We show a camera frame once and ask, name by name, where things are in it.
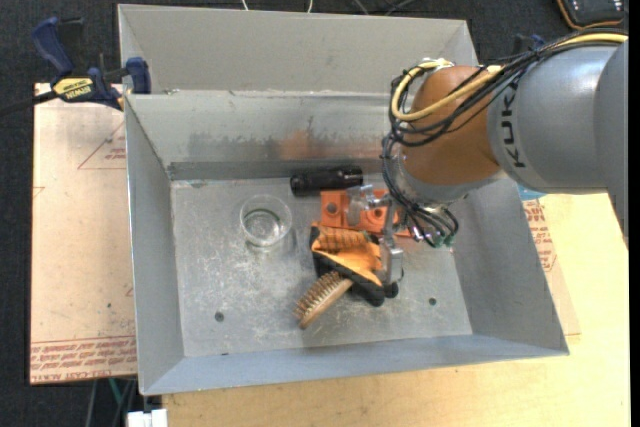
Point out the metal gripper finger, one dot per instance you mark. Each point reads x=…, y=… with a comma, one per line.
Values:
x=354, y=211
x=393, y=265

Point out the grey metal bin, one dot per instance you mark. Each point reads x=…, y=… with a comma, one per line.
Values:
x=235, y=285

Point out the wooden bristle brush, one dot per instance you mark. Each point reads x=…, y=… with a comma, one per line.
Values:
x=320, y=302

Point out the black cylindrical tube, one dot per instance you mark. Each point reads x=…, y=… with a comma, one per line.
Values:
x=325, y=180

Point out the clear glass cup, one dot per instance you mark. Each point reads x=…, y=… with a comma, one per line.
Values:
x=265, y=222

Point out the orange plastic block with holes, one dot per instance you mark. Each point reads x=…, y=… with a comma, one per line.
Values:
x=331, y=210

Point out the orange and black work glove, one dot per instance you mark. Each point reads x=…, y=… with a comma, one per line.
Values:
x=350, y=255

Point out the brown cardboard board red print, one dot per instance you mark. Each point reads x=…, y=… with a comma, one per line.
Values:
x=80, y=225

